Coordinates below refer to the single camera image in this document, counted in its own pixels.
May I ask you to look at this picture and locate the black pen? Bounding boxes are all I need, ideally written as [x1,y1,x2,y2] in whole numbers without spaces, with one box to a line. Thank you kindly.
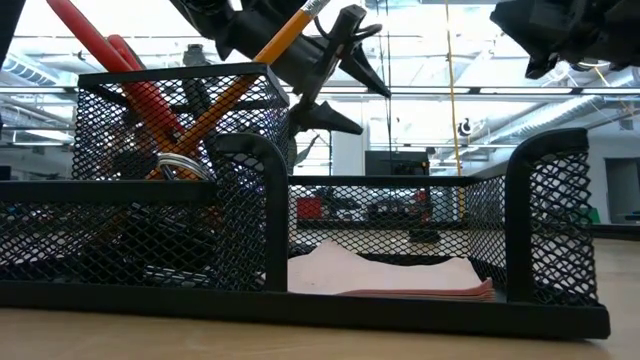
[180,43,212,151]

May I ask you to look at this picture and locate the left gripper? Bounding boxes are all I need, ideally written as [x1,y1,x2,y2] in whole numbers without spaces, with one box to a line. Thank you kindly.
[169,0,393,137]

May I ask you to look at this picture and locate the black aluminium table frame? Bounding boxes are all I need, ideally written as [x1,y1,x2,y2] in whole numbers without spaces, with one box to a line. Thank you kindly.
[589,223,640,242]

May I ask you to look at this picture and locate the pink sticky note pad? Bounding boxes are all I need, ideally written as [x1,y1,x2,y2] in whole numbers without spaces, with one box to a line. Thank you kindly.
[287,239,497,303]

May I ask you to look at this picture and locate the red grey handled scissors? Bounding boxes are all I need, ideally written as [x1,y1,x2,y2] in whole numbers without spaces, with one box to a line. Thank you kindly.
[45,0,187,151]

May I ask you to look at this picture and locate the yellow hanging cable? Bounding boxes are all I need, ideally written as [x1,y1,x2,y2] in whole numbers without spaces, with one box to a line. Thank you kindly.
[443,0,465,221]

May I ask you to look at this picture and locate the small black binder clip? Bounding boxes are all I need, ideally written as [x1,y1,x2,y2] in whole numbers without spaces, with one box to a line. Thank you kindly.
[408,228,442,245]

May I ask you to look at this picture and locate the green snake plant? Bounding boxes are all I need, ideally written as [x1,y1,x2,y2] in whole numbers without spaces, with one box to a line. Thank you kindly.
[287,134,321,174]

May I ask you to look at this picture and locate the large black binder clip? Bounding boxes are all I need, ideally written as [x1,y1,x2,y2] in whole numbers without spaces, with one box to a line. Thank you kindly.
[155,151,215,182]

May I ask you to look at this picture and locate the black mesh desk organizer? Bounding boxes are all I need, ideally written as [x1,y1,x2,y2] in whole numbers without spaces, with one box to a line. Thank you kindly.
[0,62,612,341]

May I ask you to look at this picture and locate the black background box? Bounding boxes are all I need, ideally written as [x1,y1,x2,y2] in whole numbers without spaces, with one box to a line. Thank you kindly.
[364,151,430,176]

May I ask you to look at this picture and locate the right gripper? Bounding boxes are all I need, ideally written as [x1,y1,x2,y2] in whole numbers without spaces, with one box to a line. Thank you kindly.
[489,0,640,80]

